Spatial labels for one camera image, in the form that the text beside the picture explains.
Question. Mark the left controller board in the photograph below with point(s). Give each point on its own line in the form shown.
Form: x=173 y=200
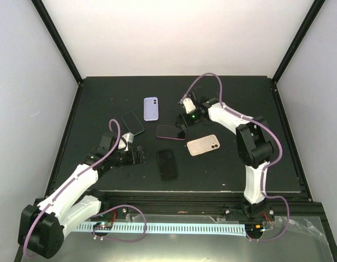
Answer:
x=103 y=226

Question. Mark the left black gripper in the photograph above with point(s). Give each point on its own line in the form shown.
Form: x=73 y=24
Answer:
x=140 y=155

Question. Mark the black phone case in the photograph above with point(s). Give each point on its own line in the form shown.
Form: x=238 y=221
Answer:
x=167 y=165

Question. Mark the lilac phone case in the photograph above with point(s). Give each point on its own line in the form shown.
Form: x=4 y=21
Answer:
x=151 y=109

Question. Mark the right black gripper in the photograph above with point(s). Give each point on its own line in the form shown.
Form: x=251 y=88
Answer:
x=183 y=120

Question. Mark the left black frame post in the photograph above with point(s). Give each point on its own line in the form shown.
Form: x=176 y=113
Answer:
x=53 y=32

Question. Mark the controller board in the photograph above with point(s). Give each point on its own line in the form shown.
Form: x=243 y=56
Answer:
x=253 y=228
x=103 y=226

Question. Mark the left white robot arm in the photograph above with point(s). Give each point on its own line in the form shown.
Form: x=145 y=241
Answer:
x=44 y=226

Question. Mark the red-edged black phone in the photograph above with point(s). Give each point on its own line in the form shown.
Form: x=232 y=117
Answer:
x=167 y=132

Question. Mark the black frame post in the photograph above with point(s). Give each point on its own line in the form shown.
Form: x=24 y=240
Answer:
x=304 y=27
x=53 y=32

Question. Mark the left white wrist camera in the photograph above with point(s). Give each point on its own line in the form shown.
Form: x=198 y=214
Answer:
x=125 y=141

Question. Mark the teal-edged black phone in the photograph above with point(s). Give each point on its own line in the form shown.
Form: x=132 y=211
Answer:
x=132 y=123

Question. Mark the right black frame post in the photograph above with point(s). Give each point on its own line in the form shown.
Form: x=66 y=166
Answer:
x=304 y=27

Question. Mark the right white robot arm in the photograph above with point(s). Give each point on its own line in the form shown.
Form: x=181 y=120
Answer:
x=255 y=146

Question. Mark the beige phone case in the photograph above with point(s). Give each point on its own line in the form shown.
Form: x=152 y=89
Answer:
x=203 y=145

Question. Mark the right controller board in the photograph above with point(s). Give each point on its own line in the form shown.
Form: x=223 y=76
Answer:
x=253 y=228

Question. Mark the black front aluminium rail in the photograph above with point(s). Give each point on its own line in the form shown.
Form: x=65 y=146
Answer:
x=233 y=206

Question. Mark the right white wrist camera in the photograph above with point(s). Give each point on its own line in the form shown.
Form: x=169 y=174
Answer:
x=187 y=103

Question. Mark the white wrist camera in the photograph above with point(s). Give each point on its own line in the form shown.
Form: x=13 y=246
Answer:
x=125 y=141
x=187 y=103

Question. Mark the white slotted cable duct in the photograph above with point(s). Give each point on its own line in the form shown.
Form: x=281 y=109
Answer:
x=167 y=228

